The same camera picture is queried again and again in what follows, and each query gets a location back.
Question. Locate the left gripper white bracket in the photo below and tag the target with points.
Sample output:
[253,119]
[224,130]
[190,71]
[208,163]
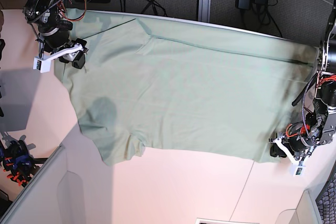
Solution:
[296,148]

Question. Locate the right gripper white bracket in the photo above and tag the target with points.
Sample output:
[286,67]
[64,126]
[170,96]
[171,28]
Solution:
[74,52]

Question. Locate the light green T-shirt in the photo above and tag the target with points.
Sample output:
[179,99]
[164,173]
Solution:
[183,85]

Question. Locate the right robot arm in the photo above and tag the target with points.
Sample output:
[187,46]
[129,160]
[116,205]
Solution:
[53,34]

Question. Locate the patterned office chair seat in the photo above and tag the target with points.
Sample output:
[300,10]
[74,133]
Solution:
[326,204]

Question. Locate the grey partition panel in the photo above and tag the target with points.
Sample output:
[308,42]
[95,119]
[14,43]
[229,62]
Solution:
[54,195]

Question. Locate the left arm wrist camera box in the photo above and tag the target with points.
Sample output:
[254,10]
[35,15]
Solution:
[297,170]

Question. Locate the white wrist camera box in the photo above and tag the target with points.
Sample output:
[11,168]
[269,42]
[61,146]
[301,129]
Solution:
[42,65]

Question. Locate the clamps with orange handles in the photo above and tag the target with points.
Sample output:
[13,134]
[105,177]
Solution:
[17,160]

